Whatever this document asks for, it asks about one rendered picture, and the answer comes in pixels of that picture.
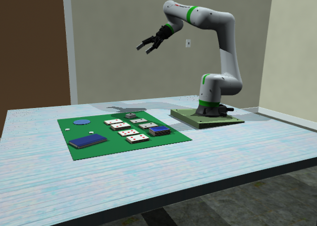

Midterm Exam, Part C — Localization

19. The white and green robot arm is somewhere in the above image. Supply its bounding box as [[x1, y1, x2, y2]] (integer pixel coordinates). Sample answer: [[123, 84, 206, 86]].
[[159, 0, 243, 117]]

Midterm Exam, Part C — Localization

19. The green rectangular mat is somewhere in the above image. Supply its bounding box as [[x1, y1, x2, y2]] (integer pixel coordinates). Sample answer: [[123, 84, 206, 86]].
[[57, 111, 192, 161]]

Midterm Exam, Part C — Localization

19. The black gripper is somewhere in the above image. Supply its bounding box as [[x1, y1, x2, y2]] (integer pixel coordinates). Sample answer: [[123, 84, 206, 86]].
[[136, 31, 165, 54]]

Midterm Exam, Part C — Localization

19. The blue round disc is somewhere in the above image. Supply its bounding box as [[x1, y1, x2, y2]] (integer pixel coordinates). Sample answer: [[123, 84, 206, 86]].
[[73, 119, 90, 125]]

